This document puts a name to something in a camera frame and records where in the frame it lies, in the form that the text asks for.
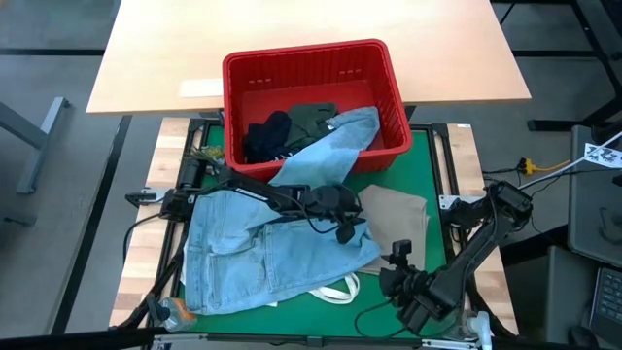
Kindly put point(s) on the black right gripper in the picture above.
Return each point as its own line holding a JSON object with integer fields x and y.
{"x": 403, "y": 287}

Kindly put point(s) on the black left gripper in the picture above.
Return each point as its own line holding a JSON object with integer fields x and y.
{"x": 333, "y": 204}

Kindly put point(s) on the khaki button shirt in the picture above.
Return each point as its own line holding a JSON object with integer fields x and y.
{"x": 398, "y": 219}

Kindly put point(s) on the light blue denim jeans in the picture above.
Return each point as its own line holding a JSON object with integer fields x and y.
{"x": 243, "y": 262}

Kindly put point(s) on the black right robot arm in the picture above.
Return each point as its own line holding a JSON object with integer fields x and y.
{"x": 476, "y": 248}

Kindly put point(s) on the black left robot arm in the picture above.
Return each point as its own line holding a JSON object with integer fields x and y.
{"x": 252, "y": 189}

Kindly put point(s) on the red plastic laundry bin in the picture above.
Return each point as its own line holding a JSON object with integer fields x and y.
{"x": 316, "y": 68}

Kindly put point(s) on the white printed tote bag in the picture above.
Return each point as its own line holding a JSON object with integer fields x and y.
{"x": 335, "y": 295}

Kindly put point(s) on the dark green garment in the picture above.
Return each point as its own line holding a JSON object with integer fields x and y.
{"x": 311, "y": 124}

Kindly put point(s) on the clear spray bottle white nozzle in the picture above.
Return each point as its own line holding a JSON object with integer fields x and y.
{"x": 481, "y": 326}

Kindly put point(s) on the green table mat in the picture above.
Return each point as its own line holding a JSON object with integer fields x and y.
{"x": 413, "y": 160}

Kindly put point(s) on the black garment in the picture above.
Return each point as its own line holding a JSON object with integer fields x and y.
{"x": 267, "y": 136}

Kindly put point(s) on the small potted succulent plant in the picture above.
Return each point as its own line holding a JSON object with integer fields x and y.
{"x": 211, "y": 154}

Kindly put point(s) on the dark grey box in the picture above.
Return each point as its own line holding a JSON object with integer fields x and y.
{"x": 568, "y": 291}

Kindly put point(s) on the white label strip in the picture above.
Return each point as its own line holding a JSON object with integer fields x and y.
{"x": 201, "y": 88}

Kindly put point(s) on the clear bottle with orange label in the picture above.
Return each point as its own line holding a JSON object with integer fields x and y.
{"x": 177, "y": 316}

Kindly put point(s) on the grey cabinet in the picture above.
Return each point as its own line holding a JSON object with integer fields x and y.
{"x": 590, "y": 219}

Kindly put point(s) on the black keyboard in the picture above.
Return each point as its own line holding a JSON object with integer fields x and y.
{"x": 610, "y": 301}

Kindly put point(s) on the light wood desk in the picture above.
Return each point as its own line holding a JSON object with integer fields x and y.
{"x": 194, "y": 44}

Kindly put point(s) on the black bar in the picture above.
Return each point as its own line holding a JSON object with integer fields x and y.
{"x": 73, "y": 339}

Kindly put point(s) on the grey desk leg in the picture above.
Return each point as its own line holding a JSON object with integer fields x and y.
{"x": 46, "y": 131}

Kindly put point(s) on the black metal table frame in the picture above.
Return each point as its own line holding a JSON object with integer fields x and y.
{"x": 443, "y": 146}

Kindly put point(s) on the black desk frame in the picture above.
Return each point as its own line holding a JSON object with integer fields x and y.
{"x": 559, "y": 53}

